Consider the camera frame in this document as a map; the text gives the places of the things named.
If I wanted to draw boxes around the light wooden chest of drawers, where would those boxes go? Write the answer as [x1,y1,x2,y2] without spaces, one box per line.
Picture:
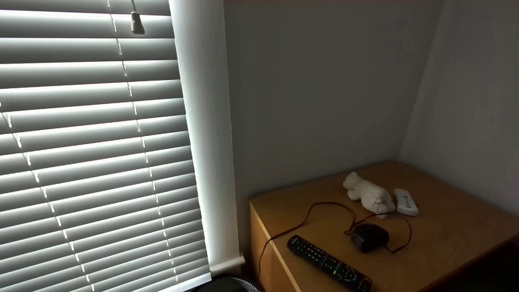
[248,159,519,292]

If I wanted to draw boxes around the white stuffed toy animal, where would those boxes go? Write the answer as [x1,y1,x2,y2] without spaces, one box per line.
[340,171,397,216]

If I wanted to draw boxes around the black TV remote control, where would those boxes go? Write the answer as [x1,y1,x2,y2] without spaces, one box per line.
[285,234,373,292]

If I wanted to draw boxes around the black power adapter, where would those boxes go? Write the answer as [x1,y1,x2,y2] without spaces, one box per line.
[348,223,391,255]

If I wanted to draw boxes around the dark round bin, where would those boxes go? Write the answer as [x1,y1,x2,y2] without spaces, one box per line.
[193,275,261,292]

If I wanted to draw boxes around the small white remote control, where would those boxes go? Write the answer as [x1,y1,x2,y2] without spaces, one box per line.
[392,187,420,218]

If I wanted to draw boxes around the white horizontal window blinds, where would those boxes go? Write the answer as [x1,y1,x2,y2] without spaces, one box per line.
[0,0,212,292]

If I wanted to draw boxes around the white window frame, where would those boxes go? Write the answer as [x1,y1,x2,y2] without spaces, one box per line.
[167,0,248,278]

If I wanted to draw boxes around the thin dark adapter cable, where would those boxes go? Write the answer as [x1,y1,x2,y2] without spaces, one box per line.
[256,200,413,273]

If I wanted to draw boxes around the blind cord pull knob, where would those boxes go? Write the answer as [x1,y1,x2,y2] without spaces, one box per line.
[129,10,146,36]

